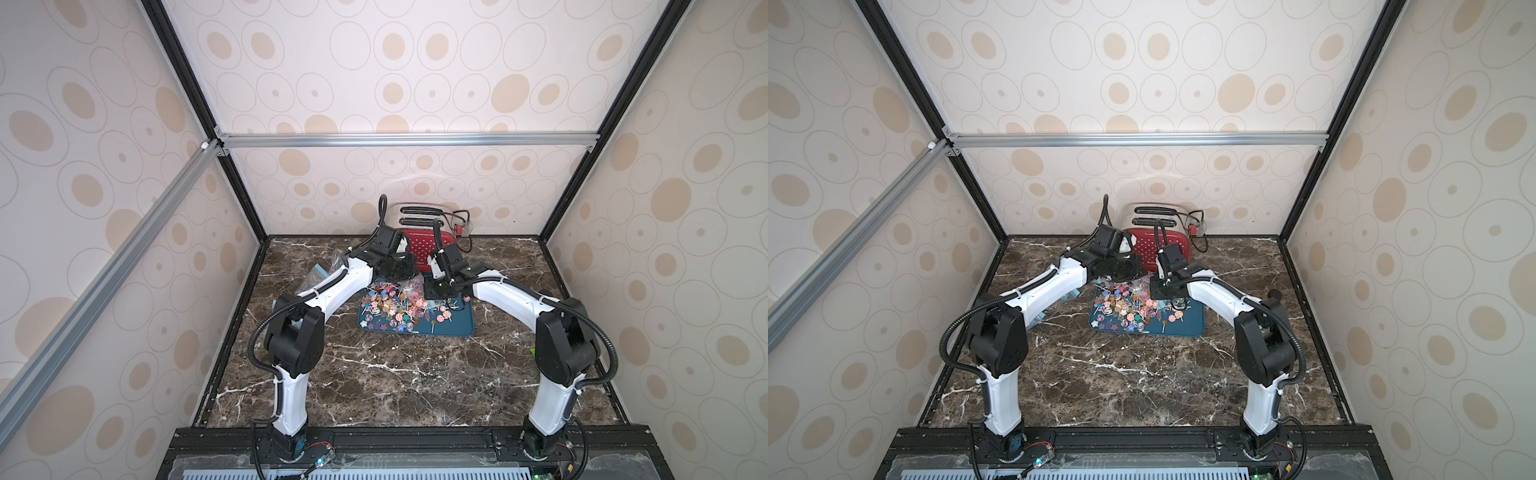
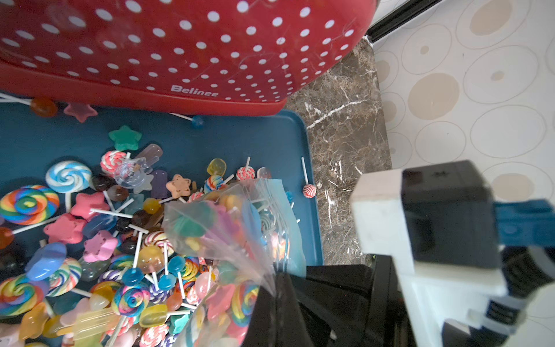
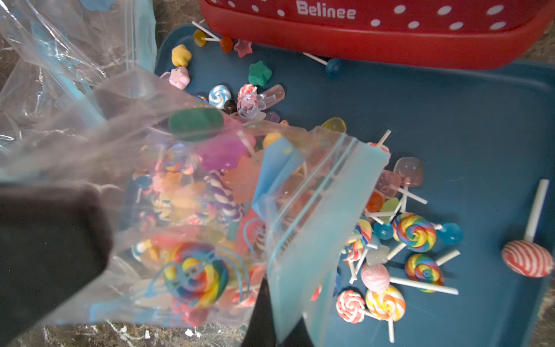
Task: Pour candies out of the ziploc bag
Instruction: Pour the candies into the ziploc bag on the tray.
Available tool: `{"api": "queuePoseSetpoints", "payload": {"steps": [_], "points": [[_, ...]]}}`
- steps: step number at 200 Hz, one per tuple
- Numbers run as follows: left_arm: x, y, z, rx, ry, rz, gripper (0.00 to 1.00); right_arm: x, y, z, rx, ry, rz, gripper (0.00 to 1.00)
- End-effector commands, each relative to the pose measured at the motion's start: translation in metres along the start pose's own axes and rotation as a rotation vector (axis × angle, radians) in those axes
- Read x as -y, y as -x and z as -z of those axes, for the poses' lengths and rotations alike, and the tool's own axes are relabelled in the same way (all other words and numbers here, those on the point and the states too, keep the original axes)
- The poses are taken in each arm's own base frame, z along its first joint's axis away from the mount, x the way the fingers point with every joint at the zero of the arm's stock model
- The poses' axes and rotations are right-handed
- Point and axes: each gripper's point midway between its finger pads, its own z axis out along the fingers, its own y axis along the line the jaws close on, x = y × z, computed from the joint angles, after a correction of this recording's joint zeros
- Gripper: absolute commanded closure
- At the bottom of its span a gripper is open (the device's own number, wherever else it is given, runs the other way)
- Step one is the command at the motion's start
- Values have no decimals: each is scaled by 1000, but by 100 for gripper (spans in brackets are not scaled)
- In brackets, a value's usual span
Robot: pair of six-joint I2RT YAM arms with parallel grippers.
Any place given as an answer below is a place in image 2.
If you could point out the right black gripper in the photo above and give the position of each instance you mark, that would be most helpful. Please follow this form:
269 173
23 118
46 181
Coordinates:
337 306

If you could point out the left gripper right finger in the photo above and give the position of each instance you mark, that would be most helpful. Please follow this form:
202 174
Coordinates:
290 326

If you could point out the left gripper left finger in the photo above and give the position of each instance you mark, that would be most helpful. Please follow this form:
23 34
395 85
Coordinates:
262 330

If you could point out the candy ziploc bag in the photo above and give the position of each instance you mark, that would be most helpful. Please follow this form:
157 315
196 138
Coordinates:
251 233

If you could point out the teal rectangular tray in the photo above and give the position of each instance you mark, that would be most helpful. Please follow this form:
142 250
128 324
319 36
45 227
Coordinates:
243 143

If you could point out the pile of loose candies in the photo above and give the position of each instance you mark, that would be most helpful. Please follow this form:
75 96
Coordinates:
108 243

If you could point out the red polka dot toaster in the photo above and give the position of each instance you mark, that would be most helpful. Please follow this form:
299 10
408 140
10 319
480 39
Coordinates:
228 58

